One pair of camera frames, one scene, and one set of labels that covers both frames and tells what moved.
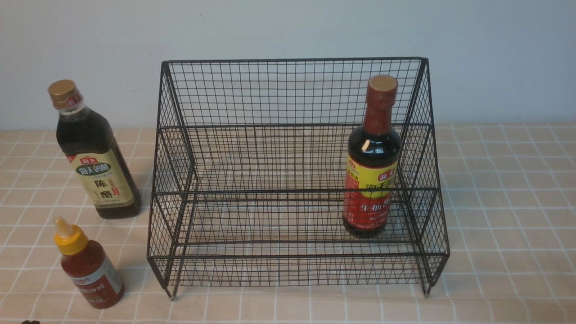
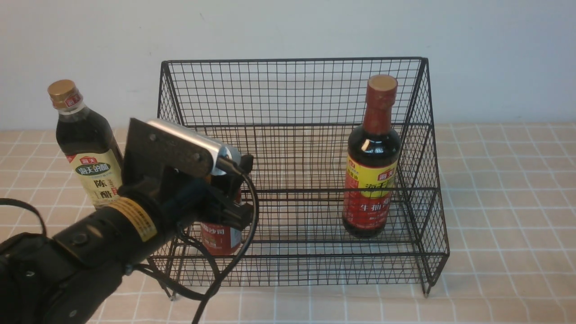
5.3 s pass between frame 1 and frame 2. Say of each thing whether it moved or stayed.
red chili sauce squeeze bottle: moved
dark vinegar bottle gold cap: stayed
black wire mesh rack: stayed
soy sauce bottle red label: stayed
